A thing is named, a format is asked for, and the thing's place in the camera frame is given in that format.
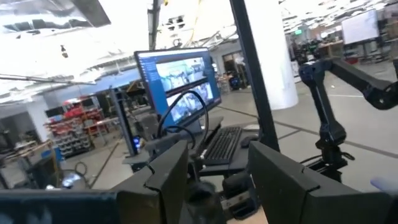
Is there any black computer mouse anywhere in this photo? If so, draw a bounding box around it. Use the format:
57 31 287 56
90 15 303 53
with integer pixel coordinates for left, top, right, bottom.
240 135 259 149

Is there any black computer desk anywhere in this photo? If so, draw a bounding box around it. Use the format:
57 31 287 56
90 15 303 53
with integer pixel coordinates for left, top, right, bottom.
123 116 259 179

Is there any black looped cable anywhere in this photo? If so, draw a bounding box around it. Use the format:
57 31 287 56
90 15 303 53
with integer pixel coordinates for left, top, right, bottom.
156 90 210 149

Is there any computer monitor with blue screen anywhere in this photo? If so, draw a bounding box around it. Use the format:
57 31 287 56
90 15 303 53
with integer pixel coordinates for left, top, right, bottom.
133 46 223 129

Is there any red parts storage rack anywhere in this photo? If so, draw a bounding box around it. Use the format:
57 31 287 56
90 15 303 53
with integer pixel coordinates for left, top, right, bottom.
45 96 121 158

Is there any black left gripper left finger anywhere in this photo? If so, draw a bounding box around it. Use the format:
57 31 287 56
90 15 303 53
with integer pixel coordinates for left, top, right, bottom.
0 139 190 224

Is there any black aluminium rig frame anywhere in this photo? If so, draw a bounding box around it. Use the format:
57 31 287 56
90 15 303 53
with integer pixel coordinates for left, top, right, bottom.
229 0 280 153

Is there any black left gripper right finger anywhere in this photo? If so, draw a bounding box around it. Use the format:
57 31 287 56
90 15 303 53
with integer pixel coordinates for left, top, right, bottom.
248 141 398 224

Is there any white round building pillar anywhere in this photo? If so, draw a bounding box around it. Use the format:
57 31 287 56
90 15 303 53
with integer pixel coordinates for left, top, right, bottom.
244 0 299 111

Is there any white board screen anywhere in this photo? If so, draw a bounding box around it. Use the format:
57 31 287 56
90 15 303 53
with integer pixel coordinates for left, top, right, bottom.
341 9 381 45

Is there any black computer keyboard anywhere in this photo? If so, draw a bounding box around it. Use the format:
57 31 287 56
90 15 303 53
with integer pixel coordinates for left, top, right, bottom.
201 126 243 166

